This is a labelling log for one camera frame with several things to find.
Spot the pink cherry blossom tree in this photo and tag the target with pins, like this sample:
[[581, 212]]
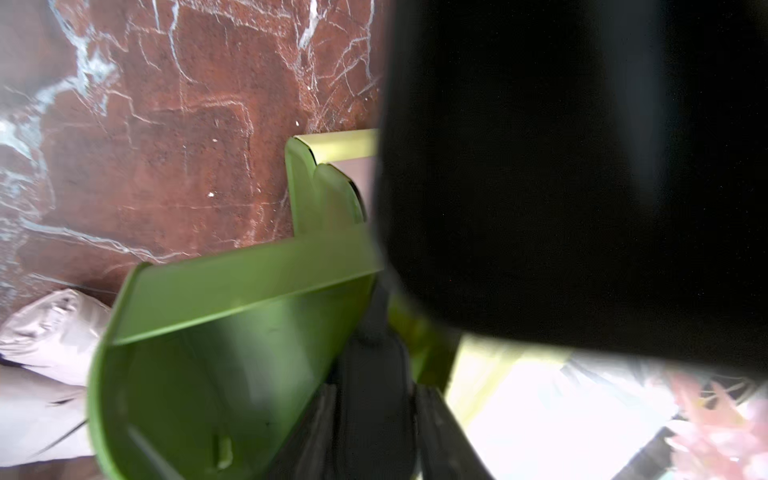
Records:
[[726, 441]]

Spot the green pink drawer cabinet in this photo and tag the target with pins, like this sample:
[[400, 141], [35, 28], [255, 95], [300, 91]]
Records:
[[208, 364]]

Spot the pink folded umbrella right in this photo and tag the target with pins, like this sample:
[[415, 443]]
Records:
[[41, 419]]

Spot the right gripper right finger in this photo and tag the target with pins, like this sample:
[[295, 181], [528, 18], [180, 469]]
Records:
[[444, 450]]

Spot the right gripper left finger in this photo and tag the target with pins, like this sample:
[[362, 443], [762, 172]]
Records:
[[359, 425]]

